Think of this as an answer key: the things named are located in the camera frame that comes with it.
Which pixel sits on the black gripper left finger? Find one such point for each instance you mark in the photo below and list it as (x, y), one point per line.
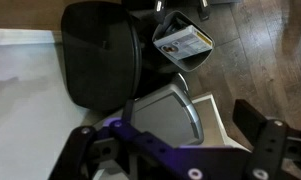
(77, 150)

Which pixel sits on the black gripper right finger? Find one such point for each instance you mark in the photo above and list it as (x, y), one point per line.
(269, 146)

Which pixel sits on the white flat tray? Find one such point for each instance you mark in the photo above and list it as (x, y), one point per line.
(213, 123)

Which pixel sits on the black office chair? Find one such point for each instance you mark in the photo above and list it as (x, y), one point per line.
(100, 55)

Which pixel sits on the small gray waste bin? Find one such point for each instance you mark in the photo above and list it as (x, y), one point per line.
(186, 50)

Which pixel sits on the white printed cardboard box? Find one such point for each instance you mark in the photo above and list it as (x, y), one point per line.
(185, 43)

